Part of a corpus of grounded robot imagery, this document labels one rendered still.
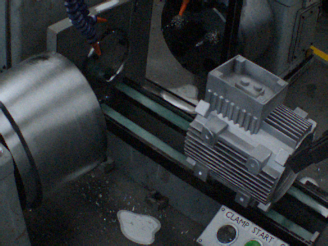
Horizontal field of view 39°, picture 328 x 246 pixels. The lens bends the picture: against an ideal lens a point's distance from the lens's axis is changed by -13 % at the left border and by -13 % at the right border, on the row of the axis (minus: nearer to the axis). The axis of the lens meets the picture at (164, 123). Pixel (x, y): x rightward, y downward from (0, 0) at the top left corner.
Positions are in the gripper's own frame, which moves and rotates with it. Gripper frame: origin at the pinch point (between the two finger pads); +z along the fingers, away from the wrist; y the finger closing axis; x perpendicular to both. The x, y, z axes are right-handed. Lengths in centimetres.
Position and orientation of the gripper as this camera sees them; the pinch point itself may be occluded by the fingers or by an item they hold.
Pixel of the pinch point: (304, 157)
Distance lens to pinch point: 83.4
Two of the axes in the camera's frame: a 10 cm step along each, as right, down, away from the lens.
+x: 6.1, 7.9, -0.7
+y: -6.4, 4.4, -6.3
